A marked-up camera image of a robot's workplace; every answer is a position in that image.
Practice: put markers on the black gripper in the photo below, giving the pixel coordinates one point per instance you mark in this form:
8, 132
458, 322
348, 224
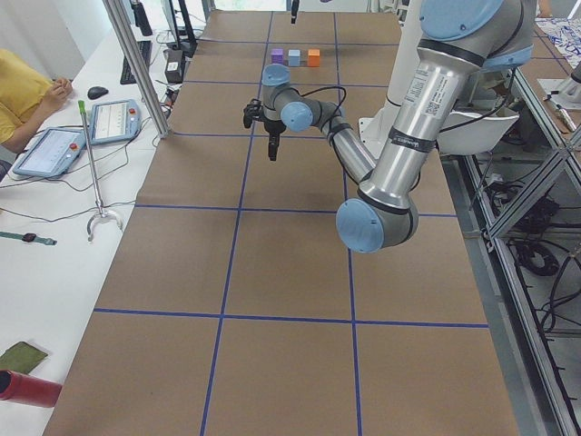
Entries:
273, 128

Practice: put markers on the light blue foam block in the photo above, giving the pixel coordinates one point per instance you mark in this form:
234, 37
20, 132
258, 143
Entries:
294, 57

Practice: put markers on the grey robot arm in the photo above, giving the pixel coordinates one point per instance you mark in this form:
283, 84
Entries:
455, 40
284, 108

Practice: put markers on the purple foam block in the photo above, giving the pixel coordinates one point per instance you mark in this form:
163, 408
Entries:
277, 55

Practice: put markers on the orange foam block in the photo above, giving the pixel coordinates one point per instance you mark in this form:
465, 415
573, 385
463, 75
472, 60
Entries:
313, 57

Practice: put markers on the black monitor stand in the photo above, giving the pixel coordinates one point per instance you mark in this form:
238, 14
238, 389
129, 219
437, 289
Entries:
180, 26

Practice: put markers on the black power adapter box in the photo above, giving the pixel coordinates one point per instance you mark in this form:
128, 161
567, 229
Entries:
174, 68

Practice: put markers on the far teach pendant tablet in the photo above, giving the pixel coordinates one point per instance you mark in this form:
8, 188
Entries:
114, 122

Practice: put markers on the teach pendant tablet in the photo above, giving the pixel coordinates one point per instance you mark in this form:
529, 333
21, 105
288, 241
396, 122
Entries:
114, 122
52, 153

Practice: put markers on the metal reacher grabber stick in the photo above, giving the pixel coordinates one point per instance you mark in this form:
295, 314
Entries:
102, 215

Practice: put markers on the black computer mouse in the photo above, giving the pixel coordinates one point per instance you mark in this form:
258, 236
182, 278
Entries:
96, 92

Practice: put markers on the near teach pendant tablet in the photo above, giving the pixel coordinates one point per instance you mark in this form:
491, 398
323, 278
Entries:
52, 153

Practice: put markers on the person in yellow shirt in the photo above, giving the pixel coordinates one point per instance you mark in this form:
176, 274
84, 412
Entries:
28, 98

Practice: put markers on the green cloth pouch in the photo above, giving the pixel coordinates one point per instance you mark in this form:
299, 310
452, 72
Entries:
22, 357

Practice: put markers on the red cylinder bottle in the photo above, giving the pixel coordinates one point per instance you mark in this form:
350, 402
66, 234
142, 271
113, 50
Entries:
28, 390

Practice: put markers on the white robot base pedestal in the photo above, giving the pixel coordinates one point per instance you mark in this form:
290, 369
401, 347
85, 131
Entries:
374, 131

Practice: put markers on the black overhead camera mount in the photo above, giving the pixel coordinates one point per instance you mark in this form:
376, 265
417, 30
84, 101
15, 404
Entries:
294, 9

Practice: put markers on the aluminium frame post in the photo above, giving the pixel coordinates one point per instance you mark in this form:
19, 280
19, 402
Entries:
126, 39

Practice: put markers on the green strap wristwatch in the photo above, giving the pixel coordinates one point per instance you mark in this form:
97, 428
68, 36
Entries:
28, 238

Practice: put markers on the aluminium side rail frame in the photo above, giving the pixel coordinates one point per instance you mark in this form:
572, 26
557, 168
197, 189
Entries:
527, 191

